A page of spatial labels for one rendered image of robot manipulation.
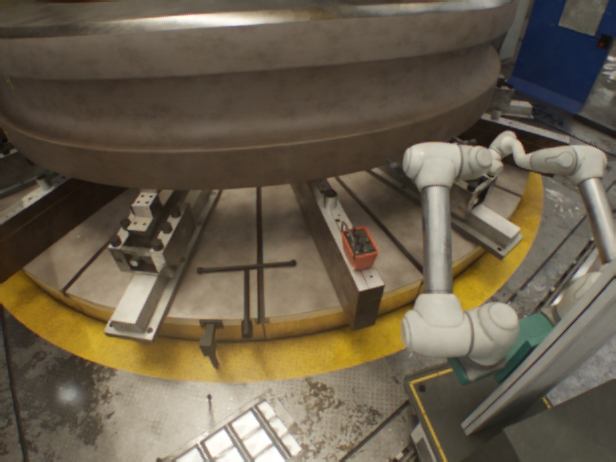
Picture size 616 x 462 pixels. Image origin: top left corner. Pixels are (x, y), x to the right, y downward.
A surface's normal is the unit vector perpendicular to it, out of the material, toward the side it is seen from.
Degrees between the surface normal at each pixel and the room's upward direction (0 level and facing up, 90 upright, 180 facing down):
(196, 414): 0
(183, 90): 90
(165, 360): 0
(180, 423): 0
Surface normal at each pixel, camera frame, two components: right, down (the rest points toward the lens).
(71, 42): -0.19, 0.68
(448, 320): 0.00, -0.25
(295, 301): 0.00, -0.72
